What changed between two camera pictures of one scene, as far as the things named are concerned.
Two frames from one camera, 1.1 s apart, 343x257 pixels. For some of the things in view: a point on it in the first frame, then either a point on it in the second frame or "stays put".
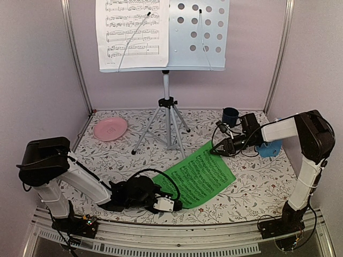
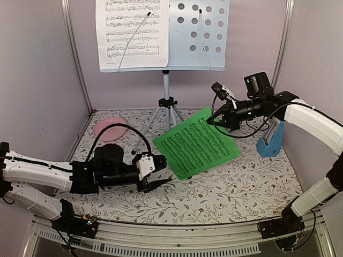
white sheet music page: x=116 y=20 stays put
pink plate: x=110 y=128 stays put
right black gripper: x=229 y=148 to x=231 y=120
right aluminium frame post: x=274 y=88 stays put
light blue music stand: x=198 y=41 stays put
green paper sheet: x=199 y=179 to x=195 y=145
